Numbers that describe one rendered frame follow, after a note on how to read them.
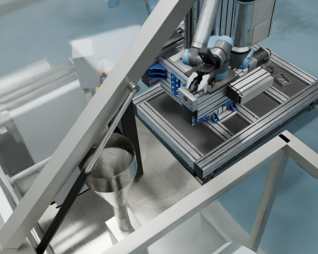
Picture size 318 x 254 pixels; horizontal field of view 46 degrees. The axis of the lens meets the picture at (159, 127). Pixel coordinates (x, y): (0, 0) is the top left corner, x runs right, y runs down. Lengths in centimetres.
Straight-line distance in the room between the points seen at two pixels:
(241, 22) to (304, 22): 240
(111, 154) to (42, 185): 43
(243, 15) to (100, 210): 109
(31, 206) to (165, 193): 101
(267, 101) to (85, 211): 180
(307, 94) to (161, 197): 177
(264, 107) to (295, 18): 159
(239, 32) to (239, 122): 100
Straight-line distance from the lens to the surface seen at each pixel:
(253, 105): 290
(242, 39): 194
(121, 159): 101
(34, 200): 61
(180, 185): 159
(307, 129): 311
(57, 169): 58
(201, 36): 178
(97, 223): 154
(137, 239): 71
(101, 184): 89
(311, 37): 405
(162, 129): 267
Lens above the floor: 224
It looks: 48 degrees down
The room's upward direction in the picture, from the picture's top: 5 degrees counter-clockwise
